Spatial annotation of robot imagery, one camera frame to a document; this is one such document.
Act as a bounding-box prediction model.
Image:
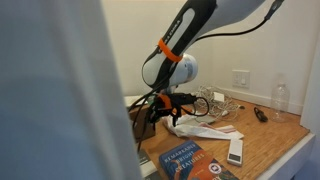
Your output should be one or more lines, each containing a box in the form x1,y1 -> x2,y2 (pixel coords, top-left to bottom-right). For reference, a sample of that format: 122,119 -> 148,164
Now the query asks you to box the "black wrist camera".
169,92 -> 198,107

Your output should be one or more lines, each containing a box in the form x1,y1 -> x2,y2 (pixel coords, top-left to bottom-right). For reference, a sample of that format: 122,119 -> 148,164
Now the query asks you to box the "white remote control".
226,138 -> 244,167

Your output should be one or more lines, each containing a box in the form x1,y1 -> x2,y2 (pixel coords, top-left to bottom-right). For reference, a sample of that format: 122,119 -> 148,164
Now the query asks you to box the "black looped cable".
179,96 -> 211,117

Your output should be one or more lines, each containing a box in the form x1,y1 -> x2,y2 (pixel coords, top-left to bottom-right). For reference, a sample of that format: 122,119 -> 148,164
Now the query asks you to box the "brown cardboard box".
128,105 -> 156,143

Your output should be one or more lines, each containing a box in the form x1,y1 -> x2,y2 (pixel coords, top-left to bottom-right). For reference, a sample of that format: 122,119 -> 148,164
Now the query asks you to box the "colourful blue hardcover book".
158,139 -> 240,180

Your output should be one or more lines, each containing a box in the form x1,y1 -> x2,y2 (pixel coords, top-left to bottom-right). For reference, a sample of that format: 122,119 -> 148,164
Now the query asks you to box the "clear plastic bottle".
269,73 -> 291,123

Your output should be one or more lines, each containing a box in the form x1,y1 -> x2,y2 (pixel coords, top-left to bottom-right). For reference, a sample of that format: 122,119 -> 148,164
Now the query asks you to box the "white paper envelope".
123,95 -> 146,108

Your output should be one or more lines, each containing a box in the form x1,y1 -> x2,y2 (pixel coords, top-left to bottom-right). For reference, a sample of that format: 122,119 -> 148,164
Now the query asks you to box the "tangled white cable bundle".
194,85 -> 242,122

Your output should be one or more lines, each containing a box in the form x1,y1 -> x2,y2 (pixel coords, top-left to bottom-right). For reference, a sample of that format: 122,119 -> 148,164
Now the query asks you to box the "flat grey tablet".
195,114 -> 216,126

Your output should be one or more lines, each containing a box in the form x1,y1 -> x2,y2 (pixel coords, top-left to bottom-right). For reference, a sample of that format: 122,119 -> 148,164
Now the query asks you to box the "grey and white booklet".
137,148 -> 162,180

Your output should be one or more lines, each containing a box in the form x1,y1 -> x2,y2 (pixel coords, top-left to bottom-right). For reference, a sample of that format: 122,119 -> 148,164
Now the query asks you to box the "white blurred curtain panel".
0,0 -> 143,180

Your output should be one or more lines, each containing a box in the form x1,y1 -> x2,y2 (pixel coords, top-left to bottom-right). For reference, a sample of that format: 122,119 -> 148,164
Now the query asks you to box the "black elongated gadget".
253,106 -> 269,123

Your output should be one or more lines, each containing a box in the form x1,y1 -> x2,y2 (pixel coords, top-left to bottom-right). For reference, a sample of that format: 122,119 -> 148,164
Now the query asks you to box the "white power adapter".
212,91 -> 226,103

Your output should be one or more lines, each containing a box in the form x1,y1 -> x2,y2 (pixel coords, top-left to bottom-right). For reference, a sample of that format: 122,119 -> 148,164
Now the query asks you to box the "black cable bundle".
127,74 -> 171,153

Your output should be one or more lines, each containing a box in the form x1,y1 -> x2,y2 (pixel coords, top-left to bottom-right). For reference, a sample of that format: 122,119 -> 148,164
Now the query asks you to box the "orange strap on gripper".
156,93 -> 174,111

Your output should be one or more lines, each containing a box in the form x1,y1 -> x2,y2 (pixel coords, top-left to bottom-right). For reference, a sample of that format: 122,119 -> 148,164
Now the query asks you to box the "orange strap on arm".
157,37 -> 184,64

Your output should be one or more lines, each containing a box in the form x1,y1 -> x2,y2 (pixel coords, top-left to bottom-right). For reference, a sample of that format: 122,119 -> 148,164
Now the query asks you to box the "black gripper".
147,94 -> 183,133

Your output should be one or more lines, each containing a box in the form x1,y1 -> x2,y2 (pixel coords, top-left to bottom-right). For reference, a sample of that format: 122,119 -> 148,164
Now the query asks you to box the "white wall outlet plate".
231,68 -> 251,89

